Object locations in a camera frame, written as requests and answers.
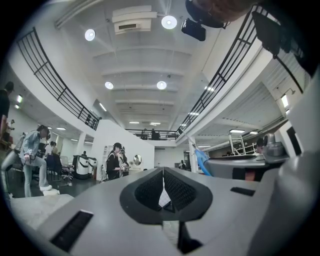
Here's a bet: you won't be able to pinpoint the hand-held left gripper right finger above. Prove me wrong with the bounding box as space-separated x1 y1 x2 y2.
162 166 278 256

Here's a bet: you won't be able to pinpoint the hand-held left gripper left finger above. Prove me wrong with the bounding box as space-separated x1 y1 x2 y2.
36 167 181 256

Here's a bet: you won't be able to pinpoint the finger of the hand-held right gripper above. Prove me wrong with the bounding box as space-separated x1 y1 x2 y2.
204 154 276 183

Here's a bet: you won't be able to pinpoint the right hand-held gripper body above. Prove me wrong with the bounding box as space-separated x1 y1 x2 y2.
249 72 320 256

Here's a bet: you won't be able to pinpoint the blue-handled scissors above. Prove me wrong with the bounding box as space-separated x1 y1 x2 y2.
177 127 213 177

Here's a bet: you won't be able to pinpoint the white shelving rack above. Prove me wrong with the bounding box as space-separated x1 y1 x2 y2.
227 133 251 156

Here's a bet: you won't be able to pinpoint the black and white machine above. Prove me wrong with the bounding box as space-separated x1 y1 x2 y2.
87 156 99 176
72 154 92 180

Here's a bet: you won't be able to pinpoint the white shelf cabinet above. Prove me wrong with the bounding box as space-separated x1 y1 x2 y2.
101 144 112 161

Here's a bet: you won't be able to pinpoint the black balcony railing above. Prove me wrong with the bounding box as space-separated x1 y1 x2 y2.
176 4 266 141
124 128 181 141
16 26 101 131

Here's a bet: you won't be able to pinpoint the person's black shirt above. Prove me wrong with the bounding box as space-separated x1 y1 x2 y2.
251 4 320 93

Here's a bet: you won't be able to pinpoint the person's face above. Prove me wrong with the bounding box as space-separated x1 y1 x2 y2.
197 0 251 23

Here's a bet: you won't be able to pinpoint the white ceiling air conditioner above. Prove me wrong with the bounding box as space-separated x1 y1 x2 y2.
111 5 158 36

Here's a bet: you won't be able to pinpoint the black head-worn camera rig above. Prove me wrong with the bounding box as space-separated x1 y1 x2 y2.
180 0 230 42

